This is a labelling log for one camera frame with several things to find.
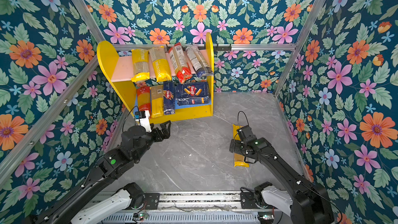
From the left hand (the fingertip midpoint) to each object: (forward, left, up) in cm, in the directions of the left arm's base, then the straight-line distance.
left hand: (165, 120), depth 67 cm
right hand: (-5, -35, -23) cm, 42 cm away
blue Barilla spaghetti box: (+25, +3, -13) cm, 28 cm away
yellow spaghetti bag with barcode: (+24, +11, -13) cm, 29 cm away
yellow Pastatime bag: (-10, -36, -28) cm, 47 cm away
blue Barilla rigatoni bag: (+26, -11, -11) cm, 30 cm away
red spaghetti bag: (+27, +20, -15) cm, 37 cm away
